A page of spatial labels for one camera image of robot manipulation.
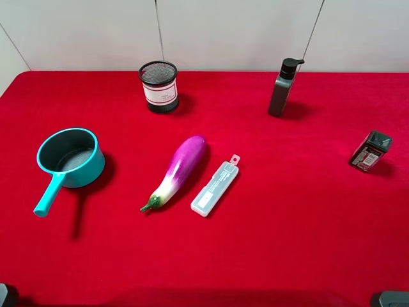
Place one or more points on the small black box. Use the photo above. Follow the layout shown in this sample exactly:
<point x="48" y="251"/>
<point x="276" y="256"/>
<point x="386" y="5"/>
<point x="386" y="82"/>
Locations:
<point x="374" y="146"/>

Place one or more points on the dark object bottom left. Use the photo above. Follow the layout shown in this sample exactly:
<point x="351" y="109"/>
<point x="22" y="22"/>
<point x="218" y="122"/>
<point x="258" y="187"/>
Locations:
<point x="8" y="295"/>

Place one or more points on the dark object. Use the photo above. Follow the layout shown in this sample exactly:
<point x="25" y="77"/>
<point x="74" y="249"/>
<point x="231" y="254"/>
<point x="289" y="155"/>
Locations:
<point x="390" y="299"/>
<point x="8" y="295"/>

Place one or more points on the dark object bottom right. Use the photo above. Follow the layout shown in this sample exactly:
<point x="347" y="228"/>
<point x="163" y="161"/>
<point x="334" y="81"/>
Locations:
<point x="390" y="299"/>

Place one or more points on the purple toy eggplant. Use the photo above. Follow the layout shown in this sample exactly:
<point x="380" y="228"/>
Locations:
<point x="182" y="164"/>

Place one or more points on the clear plastic slim case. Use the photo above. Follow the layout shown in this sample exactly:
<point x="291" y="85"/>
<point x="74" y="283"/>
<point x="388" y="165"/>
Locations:
<point x="211" y="193"/>

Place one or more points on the black mesh pen holder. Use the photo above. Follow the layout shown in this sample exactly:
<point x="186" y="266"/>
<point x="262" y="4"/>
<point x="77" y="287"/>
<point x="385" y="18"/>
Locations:
<point x="159" y="85"/>

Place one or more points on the red table cloth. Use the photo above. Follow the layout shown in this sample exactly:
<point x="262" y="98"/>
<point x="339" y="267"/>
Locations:
<point x="298" y="226"/>

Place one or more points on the dark grey pump bottle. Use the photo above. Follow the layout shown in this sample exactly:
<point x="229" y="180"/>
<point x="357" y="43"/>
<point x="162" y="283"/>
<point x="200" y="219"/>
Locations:
<point x="283" y="85"/>

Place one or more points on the teal saucepan with handle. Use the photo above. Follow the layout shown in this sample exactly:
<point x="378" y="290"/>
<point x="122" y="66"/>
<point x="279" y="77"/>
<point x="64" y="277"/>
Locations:
<point x="73" y="159"/>

